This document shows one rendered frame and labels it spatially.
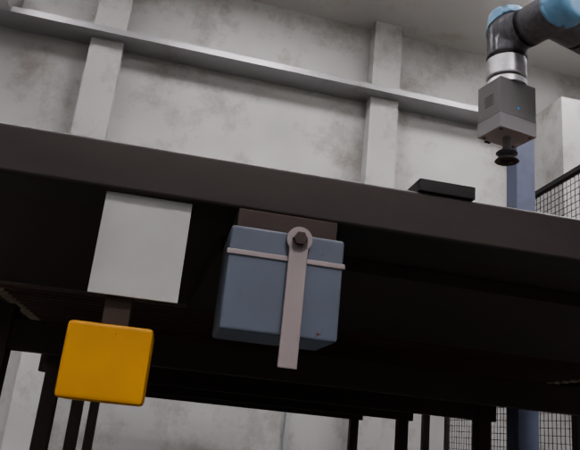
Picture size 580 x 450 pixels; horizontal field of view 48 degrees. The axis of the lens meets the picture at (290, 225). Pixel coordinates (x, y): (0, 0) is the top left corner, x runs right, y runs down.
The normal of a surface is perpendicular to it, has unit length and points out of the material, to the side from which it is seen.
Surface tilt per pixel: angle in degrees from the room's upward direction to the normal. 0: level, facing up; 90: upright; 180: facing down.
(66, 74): 90
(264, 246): 90
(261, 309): 90
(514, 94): 90
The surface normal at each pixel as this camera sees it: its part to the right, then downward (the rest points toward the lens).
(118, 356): 0.19, -0.28
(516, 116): 0.40, -0.24
